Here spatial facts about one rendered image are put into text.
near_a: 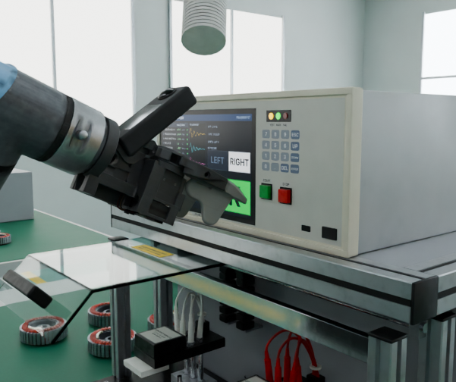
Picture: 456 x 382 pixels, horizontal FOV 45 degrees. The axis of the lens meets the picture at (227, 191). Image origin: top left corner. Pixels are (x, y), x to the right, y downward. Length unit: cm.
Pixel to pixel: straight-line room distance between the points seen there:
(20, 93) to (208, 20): 148
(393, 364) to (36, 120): 44
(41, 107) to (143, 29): 560
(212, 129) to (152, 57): 531
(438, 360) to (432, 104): 34
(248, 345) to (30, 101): 67
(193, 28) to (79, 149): 144
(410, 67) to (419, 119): 737
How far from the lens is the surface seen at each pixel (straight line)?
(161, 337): 95
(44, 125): 56
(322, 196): 70
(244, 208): 81
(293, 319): 72
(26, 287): 79
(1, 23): 554
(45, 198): 563
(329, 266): 66
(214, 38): 202
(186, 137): 92
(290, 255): 71
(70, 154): 57
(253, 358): 106
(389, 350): 62
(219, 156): 84
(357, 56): 853
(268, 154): 76
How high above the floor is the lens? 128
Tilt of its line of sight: 7 degrees down
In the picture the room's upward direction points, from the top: straight up
